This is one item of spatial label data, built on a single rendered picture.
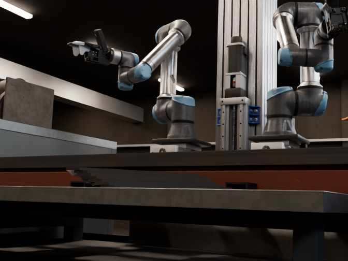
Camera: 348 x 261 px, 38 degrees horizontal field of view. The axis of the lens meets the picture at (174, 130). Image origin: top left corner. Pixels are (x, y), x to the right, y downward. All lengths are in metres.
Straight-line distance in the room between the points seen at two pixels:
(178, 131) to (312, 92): 0.65
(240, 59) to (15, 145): 1.14
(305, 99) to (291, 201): 1.60
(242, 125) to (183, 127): 0.29
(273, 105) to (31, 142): 1.09
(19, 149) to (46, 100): 5.43
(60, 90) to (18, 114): 4.88
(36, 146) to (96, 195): 1.43
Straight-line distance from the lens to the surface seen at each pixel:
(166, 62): 2.65
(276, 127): 2.25
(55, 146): 2.40
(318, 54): 2.11
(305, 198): 0.73
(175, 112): 2.47
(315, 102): 2.31
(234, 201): 0.77
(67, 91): 12.29
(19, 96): 7.34
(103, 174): 0.98
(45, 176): 1.47
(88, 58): 2.44
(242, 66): 2.51
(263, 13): 2.65
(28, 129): 2.29
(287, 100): 2.29
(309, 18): 2.42
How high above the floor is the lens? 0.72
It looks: 8 degrees up
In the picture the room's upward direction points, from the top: 2 degrees clockwise
